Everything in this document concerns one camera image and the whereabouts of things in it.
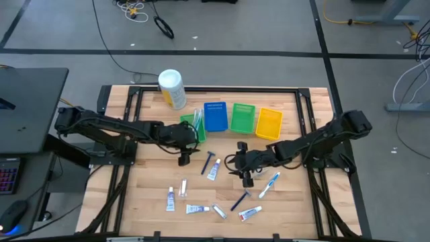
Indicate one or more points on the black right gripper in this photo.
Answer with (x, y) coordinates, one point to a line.
(252, 159)

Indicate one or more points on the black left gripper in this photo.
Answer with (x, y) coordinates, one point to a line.
(174, 136)

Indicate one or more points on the dark blue disposable razor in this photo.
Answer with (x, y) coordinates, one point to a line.
(206, 163)
(240, 200)

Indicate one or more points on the blue white toothbrush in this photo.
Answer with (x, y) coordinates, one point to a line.
(269, 184)
(199, 121)

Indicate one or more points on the white blue toothpaste tube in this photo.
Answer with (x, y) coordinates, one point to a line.
(196, 209)
(213, 171)
(170, 201)

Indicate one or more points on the teal white toothbrush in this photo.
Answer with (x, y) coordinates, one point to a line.
(202, 116)

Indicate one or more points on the white red toothpaste tube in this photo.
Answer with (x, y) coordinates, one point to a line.
(250, 213)

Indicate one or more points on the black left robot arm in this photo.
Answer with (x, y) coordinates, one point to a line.
(111, 124)

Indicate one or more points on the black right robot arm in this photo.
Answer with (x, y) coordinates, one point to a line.
(319, 138)

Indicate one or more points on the green plastic slotted basket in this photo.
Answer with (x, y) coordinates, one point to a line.
(186, 118)
(242, 119)

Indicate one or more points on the blue plastic slotted basket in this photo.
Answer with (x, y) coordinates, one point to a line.
(216, 119)

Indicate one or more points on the yellow plastic slotted basket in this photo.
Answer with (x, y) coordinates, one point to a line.
(267, 124)

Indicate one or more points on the white yellow wipes canister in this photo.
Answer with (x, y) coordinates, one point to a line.
(173, 94)

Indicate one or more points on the black table end plate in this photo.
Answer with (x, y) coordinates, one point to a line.
(103, 101)

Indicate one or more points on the dark grey desk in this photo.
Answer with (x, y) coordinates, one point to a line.
(33, 174)

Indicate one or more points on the black desk panel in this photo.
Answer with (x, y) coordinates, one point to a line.
(30, 107)

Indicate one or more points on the grey desk foot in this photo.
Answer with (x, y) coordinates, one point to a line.
(406, 107)

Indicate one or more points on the backlit black keyboard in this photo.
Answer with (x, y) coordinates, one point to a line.
(8, 176)

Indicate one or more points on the black computer mouse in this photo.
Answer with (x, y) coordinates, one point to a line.
(13, 215)

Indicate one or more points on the grey desk leg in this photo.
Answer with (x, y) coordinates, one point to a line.
(386, 18)

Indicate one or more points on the black aluminium table frame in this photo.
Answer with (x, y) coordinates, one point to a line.
(235, 89)

